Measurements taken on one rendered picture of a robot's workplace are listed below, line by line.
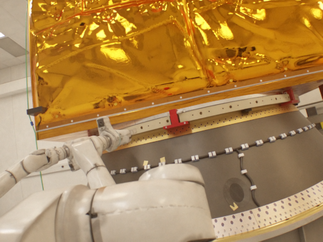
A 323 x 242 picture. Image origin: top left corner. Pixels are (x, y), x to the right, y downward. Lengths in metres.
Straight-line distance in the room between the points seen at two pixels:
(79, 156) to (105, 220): 0.46
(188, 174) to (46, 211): 0.16
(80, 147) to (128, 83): 0.61
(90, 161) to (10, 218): 0.44
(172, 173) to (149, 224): 0.07
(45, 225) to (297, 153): 1.16
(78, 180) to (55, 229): 7.00
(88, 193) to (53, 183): 7.32
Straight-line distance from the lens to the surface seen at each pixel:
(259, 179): 1.07
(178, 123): 1.11
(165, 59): 1.25
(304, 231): 1.09
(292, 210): 1.06
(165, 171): 0.27
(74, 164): 1.08
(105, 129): 0.89
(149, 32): 1.34
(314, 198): 1.15
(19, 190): 8.23
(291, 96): 1.50
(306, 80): 1.48
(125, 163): 1.26
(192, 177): 0.28
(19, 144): 8.16
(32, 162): 0.95
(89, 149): 0.69
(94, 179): 0.64
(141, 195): 0.23
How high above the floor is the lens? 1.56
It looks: 10 degrees up
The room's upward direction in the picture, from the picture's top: 12 degrees counter-clockwise
